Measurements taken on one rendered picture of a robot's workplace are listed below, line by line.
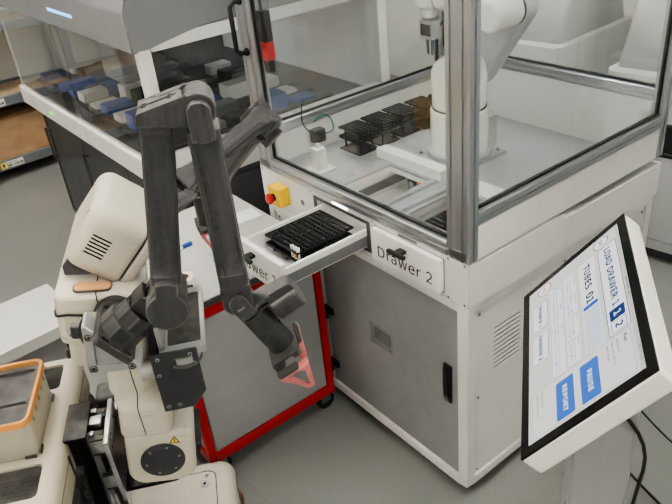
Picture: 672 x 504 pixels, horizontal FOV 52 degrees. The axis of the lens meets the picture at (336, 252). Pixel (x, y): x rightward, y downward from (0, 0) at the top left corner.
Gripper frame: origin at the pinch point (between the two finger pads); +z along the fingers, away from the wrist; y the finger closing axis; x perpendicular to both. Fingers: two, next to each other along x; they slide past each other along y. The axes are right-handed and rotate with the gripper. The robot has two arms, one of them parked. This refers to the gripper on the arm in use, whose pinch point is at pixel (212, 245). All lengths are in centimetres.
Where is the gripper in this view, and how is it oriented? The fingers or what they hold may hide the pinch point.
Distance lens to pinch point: 239.0
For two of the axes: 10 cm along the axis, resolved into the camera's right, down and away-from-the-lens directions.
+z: 1.0, 8.4, 5.4
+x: -9.1, 2.9, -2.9
